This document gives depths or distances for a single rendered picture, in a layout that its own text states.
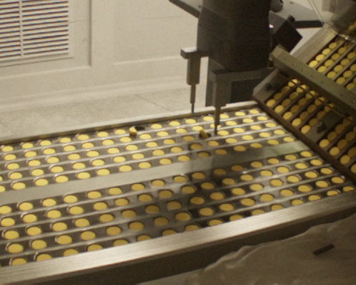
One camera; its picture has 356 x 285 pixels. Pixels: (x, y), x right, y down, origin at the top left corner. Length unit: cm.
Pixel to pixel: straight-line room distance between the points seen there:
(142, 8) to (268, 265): 272
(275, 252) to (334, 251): 4
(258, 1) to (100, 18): 245
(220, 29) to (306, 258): 23
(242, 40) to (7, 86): 249
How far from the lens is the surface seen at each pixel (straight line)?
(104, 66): 302
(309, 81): 58
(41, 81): 296
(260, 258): 37
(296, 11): 122
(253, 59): 51
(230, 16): 50
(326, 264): 37
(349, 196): 49
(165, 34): 313
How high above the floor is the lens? 120
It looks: 26 degrees down
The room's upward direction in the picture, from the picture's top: 3 degrees clockwise
